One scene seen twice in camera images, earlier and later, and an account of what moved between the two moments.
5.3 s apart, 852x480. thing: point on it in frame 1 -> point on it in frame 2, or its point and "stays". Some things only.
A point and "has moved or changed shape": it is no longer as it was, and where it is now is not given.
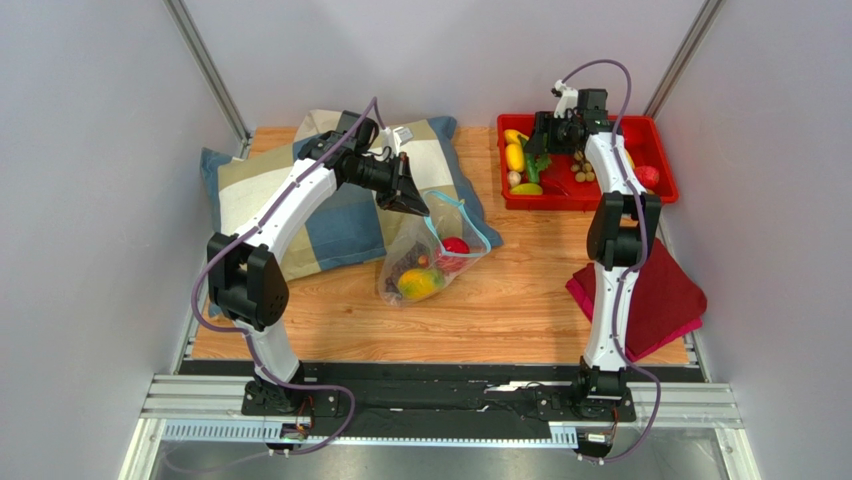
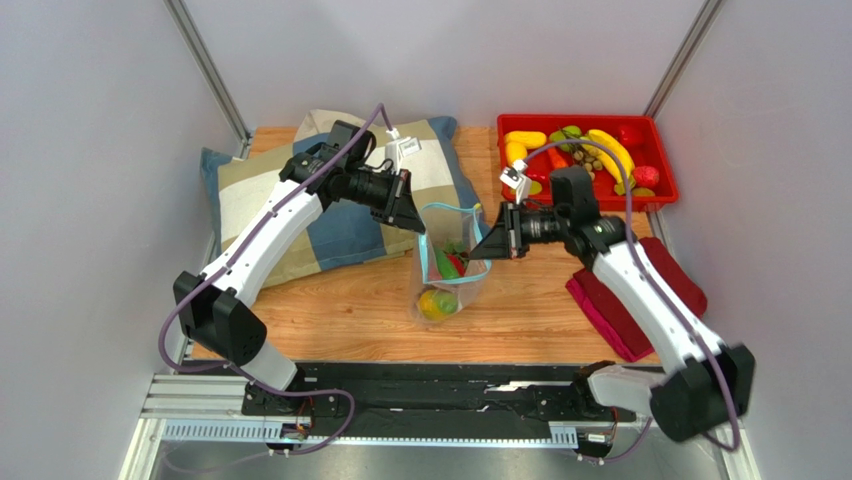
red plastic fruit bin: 567,180 stays
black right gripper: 544,131 -> 514,228
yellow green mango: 419,283 -> 437,305
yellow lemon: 514,157 stays
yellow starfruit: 512,136 stays
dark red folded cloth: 665,303 stays
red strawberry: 648,175 stays
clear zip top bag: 427,253 has moved or changed shape
